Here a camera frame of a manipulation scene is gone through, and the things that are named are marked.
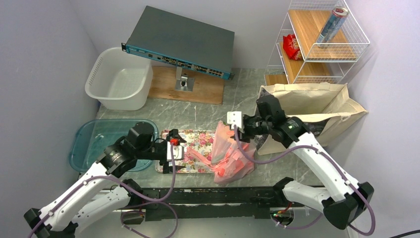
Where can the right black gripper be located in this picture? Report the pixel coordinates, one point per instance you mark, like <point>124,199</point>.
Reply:
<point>246,137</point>

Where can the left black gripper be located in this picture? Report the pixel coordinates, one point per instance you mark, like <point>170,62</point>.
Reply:
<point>174,132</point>

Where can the pink plastic grocery bag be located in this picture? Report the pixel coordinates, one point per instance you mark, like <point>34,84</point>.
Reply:
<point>227,161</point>

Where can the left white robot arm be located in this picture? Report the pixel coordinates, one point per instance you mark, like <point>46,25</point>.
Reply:
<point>100,191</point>

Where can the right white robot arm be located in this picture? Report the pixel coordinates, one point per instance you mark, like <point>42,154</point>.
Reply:
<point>344,201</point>

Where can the floral rectangular tray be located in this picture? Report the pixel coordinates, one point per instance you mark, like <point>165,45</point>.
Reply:
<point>197,152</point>

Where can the wooden board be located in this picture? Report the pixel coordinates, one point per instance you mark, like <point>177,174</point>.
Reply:
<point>206,89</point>

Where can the metal stand base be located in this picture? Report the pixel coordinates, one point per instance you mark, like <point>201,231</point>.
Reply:
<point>183,81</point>

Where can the beige canvas tote bag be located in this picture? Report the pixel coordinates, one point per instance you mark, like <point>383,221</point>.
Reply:
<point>325,108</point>

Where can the teal transparent plastic bin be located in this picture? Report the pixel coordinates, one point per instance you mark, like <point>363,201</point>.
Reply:
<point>94,136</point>

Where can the red snack packet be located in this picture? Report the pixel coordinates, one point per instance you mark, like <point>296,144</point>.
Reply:
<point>291,47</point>

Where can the white plastic basin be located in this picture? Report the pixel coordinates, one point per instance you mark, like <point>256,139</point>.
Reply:
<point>120,81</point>

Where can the blue drink can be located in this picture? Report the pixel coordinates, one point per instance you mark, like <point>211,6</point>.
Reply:
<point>332,26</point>

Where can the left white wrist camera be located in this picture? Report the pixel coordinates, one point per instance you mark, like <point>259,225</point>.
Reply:
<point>175,152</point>

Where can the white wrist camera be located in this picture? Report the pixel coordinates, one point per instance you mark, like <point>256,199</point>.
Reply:
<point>175,152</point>
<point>235,118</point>

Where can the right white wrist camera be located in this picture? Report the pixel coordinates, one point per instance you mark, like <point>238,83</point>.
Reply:
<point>235,118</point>

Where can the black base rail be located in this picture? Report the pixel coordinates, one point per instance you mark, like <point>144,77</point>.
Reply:
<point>219,202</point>

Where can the white wire shelf rack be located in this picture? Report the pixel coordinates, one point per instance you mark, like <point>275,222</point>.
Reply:
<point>305,19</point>

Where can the teal network switch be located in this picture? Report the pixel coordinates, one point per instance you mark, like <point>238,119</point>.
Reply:
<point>183,42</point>

